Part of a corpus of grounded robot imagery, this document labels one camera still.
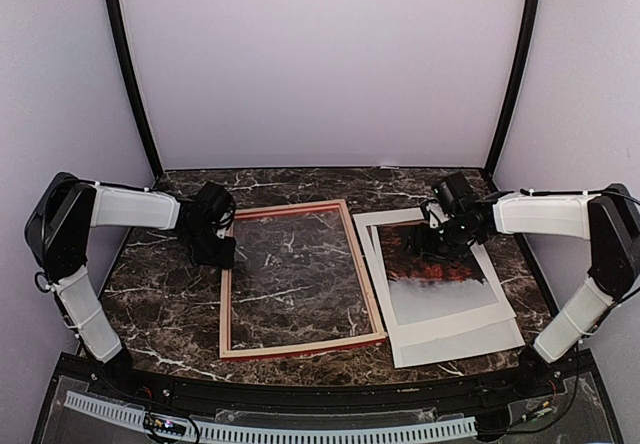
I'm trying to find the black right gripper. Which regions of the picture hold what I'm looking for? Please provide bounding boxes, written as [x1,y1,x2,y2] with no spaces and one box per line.
[401,215,479,264]

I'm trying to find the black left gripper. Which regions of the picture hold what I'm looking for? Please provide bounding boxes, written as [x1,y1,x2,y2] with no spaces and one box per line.
[182,224,235,269]

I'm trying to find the clear acrylic sheet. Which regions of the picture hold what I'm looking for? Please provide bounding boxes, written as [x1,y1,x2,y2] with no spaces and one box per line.
[230,207,374,349]

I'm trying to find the red wooden picture frame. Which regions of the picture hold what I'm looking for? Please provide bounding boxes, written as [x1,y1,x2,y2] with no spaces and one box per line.
[218,198,388,361]

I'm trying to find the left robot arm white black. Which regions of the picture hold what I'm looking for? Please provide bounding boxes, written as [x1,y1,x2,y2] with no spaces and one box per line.
[24,172,237,400]

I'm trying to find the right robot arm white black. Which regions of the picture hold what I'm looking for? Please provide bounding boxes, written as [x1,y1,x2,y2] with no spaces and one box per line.
[405,173,639,398]

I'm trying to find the red forest photo print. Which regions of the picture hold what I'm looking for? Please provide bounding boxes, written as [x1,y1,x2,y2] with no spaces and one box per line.
[377,225,498,325]

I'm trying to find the white mat board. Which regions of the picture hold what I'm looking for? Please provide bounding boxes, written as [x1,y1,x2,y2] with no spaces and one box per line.
[353,208,515,348]

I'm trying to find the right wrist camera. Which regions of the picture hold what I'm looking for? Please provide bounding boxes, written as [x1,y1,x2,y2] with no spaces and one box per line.
[420,199,448,229]

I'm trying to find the black front rail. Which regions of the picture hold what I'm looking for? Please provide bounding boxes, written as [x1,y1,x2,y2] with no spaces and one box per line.
[54,353,577,417]

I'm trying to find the white slotted cable duct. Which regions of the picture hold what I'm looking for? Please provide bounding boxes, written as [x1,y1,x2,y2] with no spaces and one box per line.
[63,391,477,443]

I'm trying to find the right black corner post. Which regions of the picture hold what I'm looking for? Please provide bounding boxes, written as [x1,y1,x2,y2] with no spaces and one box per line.
[484,0,539,177]

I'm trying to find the black corner post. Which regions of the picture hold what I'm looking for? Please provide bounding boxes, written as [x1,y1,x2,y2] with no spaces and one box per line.
[484,0,539,177]
[105,0,164,179]

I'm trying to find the left black corner post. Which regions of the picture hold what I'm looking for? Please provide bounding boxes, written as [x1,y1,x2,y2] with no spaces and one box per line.
[105,0,164,179]

